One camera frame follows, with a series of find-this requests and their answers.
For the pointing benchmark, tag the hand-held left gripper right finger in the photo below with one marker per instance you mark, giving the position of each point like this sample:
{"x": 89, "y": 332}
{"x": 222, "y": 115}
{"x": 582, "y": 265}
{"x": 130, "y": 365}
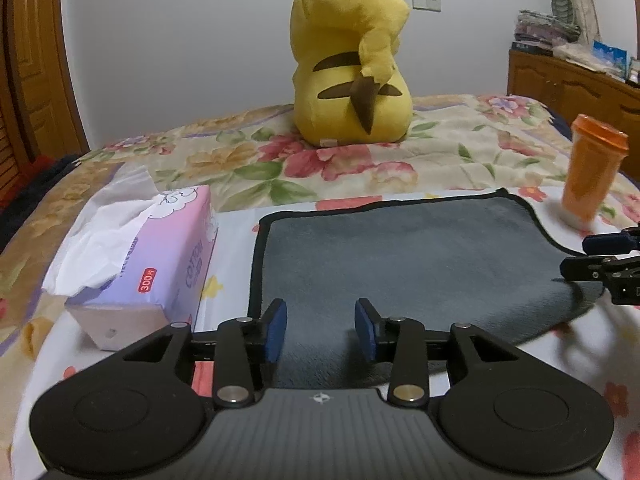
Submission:
{"x": 364, "y": 330}

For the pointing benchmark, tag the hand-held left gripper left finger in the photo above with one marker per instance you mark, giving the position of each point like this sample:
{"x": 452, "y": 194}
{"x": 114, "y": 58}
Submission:
{"x": 276, "y": 331}

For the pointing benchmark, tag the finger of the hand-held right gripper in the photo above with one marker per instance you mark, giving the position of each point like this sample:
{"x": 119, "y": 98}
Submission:
{"x": 596, "y": 244}
{"x": 582, "y": 267}

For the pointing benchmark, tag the grey towel with black edge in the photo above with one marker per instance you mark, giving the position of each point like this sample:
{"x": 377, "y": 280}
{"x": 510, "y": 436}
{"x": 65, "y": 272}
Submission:
{"x": 400, "y": 260}

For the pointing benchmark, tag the orange plastic cup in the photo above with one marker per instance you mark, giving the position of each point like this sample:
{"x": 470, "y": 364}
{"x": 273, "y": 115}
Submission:
{"x": 590, "y": 170}

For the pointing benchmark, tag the pink and purple tissue box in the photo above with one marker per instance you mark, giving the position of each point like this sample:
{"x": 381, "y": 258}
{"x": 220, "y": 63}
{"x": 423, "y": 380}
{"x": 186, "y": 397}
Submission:
{"x": 170, "y": 260}

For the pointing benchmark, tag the wooden cabinet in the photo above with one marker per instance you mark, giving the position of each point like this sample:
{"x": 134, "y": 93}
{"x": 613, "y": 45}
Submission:
{"x": 575, "y": 90}

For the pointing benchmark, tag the floral bed sheet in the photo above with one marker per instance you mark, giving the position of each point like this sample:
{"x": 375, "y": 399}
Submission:
{"x": 240, "y": 160}

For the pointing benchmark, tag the blue picture card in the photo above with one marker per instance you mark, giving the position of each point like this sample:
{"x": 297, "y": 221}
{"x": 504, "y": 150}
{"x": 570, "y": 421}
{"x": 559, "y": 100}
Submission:
{"x": 609, "y": 59}

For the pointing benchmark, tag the stack of folded clothes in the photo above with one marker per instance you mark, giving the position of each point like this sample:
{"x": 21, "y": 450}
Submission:
{"x": 545, "y": 27}

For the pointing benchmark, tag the yellow plush toy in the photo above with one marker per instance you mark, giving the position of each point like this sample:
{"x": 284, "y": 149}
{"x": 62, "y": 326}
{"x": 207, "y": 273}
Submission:
{"x": 345, "y": 60}

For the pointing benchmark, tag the dark blue blanket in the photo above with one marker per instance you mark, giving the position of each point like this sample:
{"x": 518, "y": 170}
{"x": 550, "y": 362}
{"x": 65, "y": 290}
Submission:
{"x": 25, "y": 195}

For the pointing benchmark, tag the wooden door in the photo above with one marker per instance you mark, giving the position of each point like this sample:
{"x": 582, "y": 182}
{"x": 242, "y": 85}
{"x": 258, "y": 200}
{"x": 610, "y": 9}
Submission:
{"x": 30, "y": 60}

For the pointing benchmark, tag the white wall switch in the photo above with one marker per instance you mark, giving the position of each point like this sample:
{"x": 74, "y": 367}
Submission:
{"x": 426, "y": 2}

